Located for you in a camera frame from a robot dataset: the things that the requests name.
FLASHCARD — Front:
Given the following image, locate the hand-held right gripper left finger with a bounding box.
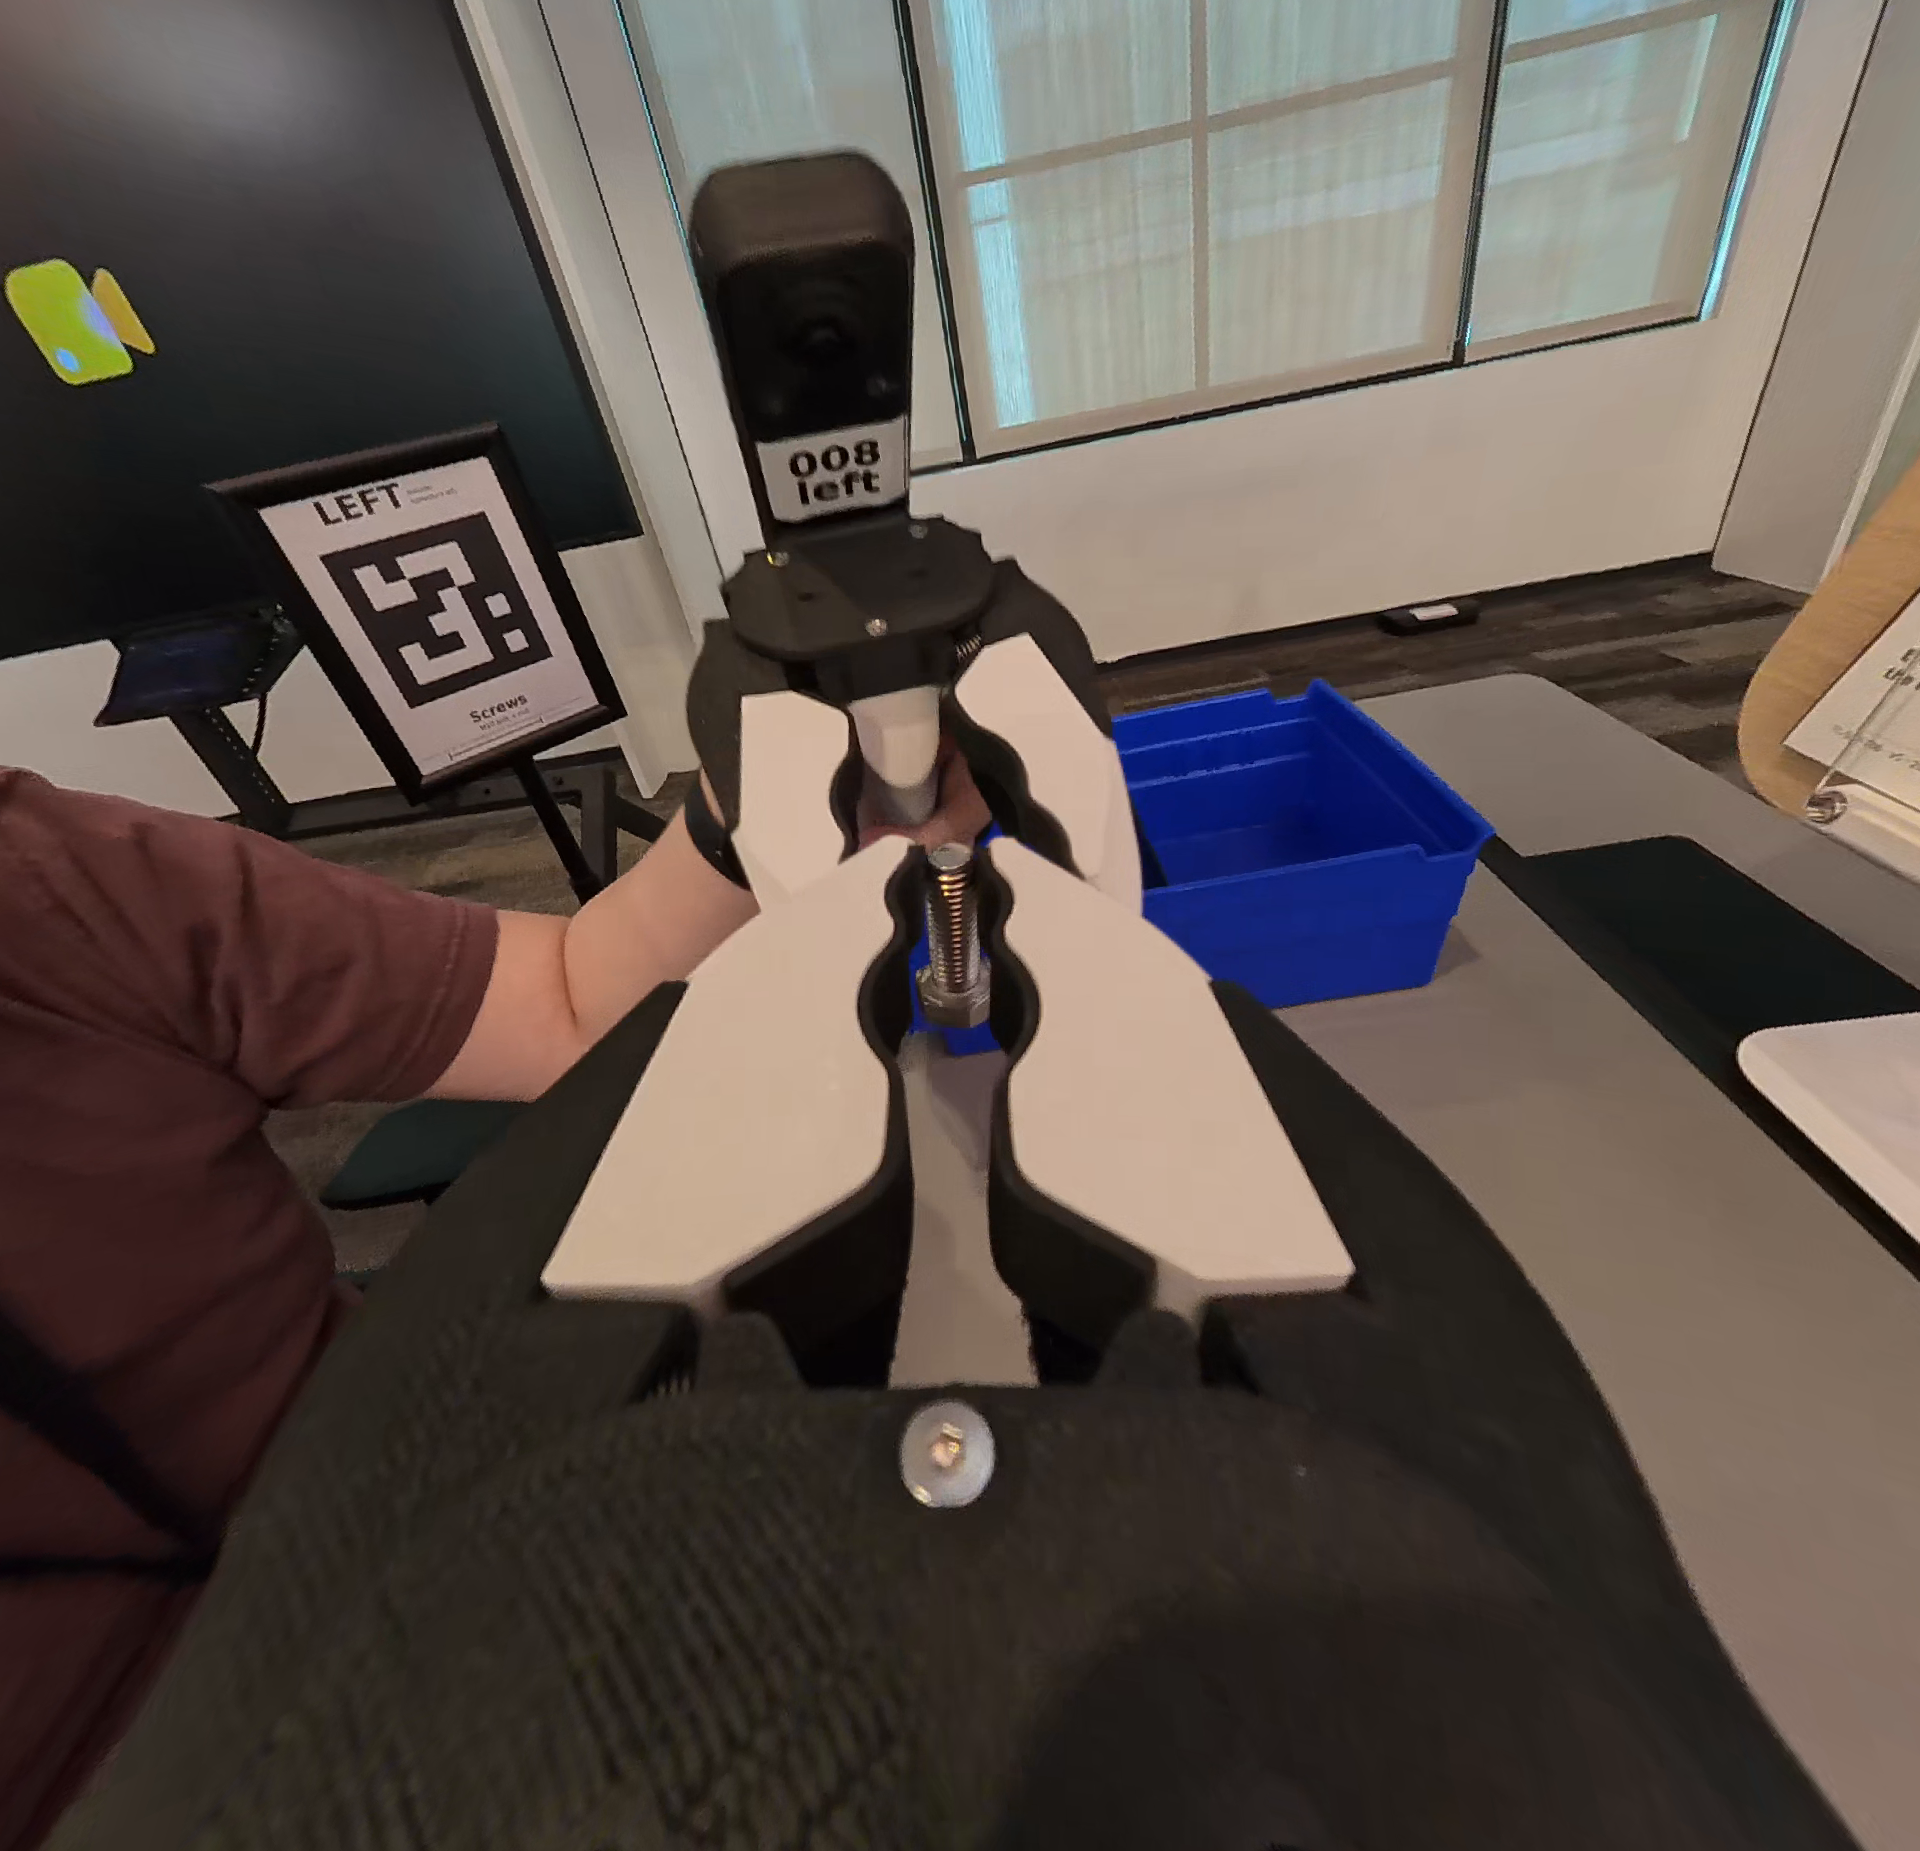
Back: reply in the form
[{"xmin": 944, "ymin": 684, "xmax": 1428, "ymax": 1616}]
[{"xmin": 539, "ymin": 844, "xmax": 920, "ymax": 1385}]

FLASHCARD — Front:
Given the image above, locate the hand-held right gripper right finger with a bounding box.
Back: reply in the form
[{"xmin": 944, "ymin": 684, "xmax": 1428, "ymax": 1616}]
[{"xmin": 985, "ymin": 844, "xmax": 1363, "ymax": 1385}]

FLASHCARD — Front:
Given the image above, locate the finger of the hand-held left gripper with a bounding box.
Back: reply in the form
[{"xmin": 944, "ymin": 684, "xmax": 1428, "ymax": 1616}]
[
  {"xmin": 735, "ymin": 687, "xmax": 902, "ymax": 903},
  {"xmin": 953, "ymin": 637, "xmax": 1145, "ymax": 907}
]

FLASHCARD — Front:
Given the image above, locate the silver hex bolt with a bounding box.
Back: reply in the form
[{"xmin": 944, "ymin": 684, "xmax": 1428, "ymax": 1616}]
[{"xmin": 909, "ymin": 846, "xmax": 994, "ymax": 1035}]

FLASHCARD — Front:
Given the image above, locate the blue plastic parts bin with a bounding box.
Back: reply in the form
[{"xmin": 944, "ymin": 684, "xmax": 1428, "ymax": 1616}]
[{"xmin": 907, "ymin": 678, "xmax": 1497, "ymax": 1058}]

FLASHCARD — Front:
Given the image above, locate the person's left forearm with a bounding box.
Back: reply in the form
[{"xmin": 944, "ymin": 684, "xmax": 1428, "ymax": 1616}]
[{"xmin": 563, "ymin": 816, "xmax": 759, "ymax": 1095}]

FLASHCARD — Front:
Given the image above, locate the person's left hand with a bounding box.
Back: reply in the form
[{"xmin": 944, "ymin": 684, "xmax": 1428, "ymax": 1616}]
[{"xmin": 855, "ymin": 770, "xmax": 993, "ymax": 852}]

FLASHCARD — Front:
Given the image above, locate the black sign stand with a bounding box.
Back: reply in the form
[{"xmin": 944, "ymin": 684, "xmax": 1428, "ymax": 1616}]
[{"xmin": 98, "ymin": 606, "xmax": 667, "ymax": 907}]

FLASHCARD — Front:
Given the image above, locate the black framed marker sign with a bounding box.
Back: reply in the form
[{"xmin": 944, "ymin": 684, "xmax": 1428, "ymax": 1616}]
[{"xmin": 207, "ymin": 424, "xmax": 629, "ymax": 806}]

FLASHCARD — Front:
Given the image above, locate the large black screen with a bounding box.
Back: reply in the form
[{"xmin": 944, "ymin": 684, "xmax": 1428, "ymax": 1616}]
[{"xmin": 0, "ymin": 0, "xmax": 648, "ymax": 660}]

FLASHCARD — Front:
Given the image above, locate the large grid window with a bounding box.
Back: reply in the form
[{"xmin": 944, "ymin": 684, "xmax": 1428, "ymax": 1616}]
[{"xmin": 598, "ymin": 0, "xmax": 1817, "ymax": 464}]

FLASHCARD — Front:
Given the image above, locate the small dark tablet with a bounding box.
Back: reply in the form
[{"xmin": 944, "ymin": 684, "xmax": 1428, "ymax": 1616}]
[{"xmin": 98, "ymin": 613, "xmax": 302, "ymax": 725}]

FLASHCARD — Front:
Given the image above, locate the instruction sheet on stand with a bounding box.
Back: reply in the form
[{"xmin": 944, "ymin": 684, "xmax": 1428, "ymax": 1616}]
[{"xmin": 1738, "ymin": 457, "xmax": 1920, "ymax": 1241}]

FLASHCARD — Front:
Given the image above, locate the black lanyard strap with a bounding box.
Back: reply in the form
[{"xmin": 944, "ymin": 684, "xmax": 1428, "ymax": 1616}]
[{"xmin": 0, "ymin": 1311, "xmax": 197, "ymax": 1569}]

